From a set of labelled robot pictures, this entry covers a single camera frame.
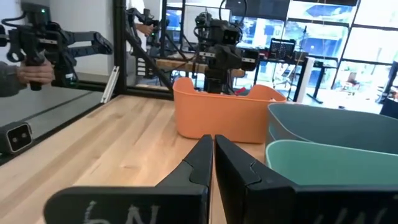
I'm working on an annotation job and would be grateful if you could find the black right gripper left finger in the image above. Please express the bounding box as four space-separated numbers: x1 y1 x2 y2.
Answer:
43 134 215 224

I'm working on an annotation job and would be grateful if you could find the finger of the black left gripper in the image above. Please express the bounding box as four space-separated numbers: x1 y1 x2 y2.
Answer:
217 68 231 95
204 68 219 94

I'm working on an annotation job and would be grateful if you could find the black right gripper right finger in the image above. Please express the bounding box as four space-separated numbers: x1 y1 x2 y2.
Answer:
214 134 398 224

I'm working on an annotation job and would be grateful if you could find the person's forearm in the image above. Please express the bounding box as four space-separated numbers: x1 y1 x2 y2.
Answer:
0 60 20 98

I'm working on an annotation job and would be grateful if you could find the wooden background table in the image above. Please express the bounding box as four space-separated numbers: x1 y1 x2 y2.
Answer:
154 58 247 78

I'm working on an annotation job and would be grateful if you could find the orange plastic bin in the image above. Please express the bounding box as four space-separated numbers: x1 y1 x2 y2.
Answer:
172 77 287 145

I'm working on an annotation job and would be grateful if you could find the black perforated panel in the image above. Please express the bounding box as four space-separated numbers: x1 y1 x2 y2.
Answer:
268 37 297 60

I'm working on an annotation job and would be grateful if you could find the green plastic bin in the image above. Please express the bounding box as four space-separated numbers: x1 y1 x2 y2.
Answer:
264 139 398 187

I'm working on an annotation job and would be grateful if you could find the person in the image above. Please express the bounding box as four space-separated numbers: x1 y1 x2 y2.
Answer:
126 0 156 43

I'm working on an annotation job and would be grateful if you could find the blue plastic bin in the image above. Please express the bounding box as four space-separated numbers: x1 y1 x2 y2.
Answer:
266 103 398 156

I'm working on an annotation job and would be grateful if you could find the white metal bar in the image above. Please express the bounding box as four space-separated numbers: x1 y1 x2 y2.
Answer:
99 65 121 105

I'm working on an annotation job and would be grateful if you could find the person's hand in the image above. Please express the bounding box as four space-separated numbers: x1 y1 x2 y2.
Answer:
16 60 55 86

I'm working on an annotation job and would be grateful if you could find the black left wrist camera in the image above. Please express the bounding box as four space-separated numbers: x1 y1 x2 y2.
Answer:
214 21 244 46

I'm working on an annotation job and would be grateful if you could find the white post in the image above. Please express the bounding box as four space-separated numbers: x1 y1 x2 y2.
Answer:
296 57 315 104

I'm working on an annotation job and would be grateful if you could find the black metal rig frame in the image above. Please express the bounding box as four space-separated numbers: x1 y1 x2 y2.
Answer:
0 0 200 166

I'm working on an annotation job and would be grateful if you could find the black table-level camera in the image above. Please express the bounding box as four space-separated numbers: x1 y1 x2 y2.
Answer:
0 121 34 155

